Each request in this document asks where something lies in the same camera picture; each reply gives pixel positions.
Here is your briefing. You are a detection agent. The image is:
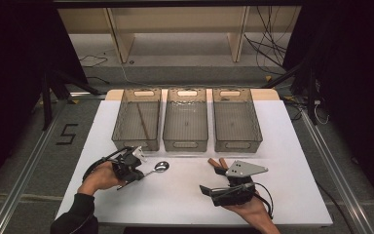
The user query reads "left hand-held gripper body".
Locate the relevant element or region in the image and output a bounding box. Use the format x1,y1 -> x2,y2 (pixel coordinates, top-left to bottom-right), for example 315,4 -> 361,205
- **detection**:
111,145 -> 148,176

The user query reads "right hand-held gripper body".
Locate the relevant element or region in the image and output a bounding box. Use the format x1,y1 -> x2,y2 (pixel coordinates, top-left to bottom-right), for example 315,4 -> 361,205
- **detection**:
211,160 -> 269,207

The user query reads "metal spoon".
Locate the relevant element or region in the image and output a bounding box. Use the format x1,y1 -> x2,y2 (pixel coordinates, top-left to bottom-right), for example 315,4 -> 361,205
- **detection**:
116,160 -> 170,191

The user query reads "smoky transparent plastic bin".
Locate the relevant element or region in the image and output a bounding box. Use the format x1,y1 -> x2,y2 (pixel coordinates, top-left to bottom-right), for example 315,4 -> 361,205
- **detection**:
111,87 -> 163,153
162,87 -> 209,153
211,87 -> 263,154

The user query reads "person's left hand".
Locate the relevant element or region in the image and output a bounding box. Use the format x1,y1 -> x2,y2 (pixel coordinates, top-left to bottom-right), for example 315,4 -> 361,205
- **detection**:
77,160 -> 128,197

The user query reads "person's right hand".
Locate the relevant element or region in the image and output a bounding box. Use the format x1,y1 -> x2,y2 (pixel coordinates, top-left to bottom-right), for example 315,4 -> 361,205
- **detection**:
222,196 -> 281,234

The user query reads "white table cover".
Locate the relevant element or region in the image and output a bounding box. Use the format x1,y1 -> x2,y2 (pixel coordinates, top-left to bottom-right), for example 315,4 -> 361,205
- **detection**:
54,98 -> 334,227

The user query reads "black metal stand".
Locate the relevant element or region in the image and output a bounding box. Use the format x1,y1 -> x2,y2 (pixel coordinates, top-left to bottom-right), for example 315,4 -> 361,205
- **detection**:
41,69 -> 102,132
262,58 -> 319,126

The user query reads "black curtain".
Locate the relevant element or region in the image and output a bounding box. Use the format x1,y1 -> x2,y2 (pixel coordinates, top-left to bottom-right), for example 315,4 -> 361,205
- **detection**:
283,0 -> 374,209
0,0 -> 90,200

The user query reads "light wooden shelf unit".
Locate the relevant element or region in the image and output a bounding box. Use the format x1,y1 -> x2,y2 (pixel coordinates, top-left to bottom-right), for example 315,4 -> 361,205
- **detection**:
57,6 -> 303,64

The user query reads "left hand-held gripper black cable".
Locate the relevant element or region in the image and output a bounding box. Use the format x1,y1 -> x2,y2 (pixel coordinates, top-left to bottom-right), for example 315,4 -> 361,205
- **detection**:
82,146 -> 134,181

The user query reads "hand-held gripper black cable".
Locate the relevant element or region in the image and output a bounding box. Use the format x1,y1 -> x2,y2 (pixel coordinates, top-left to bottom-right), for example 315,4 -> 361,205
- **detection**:
82,146 -> 134,181
252,181 -> 276,219

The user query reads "right hand-held gripper black cable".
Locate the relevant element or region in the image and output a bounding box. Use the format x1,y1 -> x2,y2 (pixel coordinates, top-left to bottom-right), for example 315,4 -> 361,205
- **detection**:
252,181 -> 276,219

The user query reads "white floor cable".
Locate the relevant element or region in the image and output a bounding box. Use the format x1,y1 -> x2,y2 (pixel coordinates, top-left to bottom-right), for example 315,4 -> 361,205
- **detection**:
313,100 -> 330,126

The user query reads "aluminium floor rail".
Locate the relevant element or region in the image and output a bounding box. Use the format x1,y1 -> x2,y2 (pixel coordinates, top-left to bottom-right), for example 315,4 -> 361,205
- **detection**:
300,110 -> 374,234
0,106 -> 70,234

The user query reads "thin black floor cable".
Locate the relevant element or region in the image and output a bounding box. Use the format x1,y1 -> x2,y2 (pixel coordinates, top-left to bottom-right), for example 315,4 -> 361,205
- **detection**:
78,54 -> 109,68

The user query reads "bundle of black floor cables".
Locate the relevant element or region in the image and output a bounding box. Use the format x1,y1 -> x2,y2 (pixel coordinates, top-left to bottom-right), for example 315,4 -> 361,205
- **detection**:
243,6 -> 303,76

